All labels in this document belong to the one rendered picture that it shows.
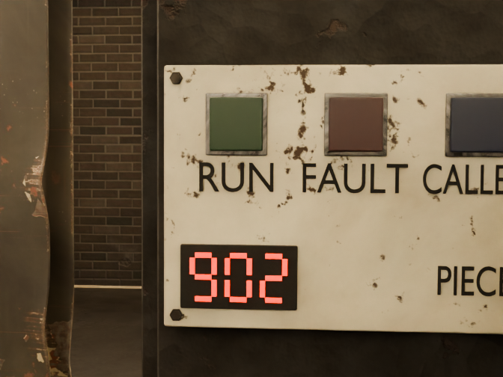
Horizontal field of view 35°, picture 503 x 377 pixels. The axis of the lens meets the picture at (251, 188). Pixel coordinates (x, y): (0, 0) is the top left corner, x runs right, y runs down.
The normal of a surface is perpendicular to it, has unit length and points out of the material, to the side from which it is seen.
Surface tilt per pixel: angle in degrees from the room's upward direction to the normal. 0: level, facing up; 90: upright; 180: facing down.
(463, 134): 90
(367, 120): 90
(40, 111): 90
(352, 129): 90
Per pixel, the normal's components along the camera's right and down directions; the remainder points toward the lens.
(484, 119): -0.07, 0.05
